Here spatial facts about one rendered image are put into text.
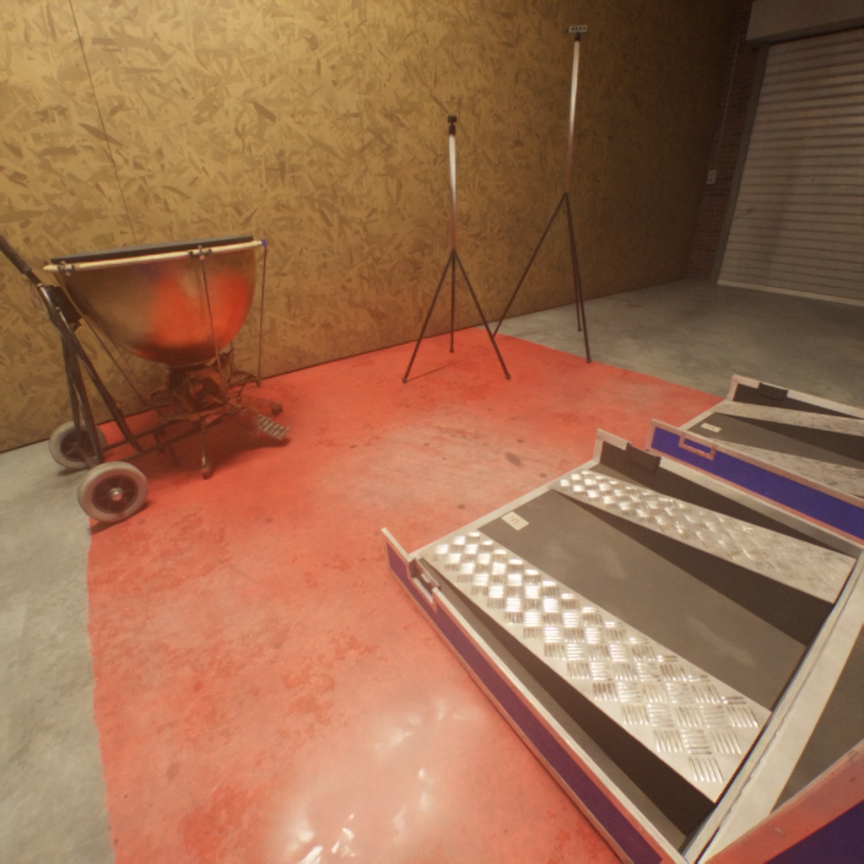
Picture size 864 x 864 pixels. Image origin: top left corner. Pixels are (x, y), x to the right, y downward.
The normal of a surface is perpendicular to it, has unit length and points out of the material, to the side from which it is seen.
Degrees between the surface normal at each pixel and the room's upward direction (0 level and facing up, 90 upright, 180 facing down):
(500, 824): 0
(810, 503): 90
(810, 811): 90
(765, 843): 90
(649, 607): 1
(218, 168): 90
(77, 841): 0
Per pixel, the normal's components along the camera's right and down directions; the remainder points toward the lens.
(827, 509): -0.82, 0.30
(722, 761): -0.14, -0.93
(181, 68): 0.62, 0.37
